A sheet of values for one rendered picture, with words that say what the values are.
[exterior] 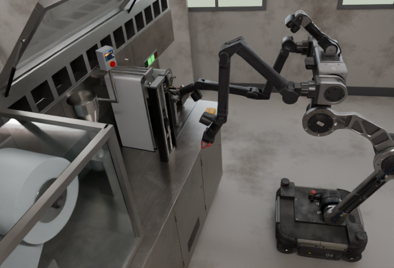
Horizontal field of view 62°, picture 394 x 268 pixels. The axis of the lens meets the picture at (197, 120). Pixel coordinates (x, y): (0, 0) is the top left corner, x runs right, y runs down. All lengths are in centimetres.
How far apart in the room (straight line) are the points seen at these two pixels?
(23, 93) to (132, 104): 63
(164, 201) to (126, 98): 65
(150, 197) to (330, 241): 132
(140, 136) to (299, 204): 133
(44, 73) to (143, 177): 81
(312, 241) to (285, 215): 26
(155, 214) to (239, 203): 132
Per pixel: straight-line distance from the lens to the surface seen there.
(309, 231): 261
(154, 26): 279
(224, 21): 413
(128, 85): 197
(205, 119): 183
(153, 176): 204
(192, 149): 218
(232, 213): 296
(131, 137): 222
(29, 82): 174
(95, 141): 123
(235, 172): 329
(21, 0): 511
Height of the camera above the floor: 231
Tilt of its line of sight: 36 degrees down
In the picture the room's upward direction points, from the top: 5 degrees counter-clockwise
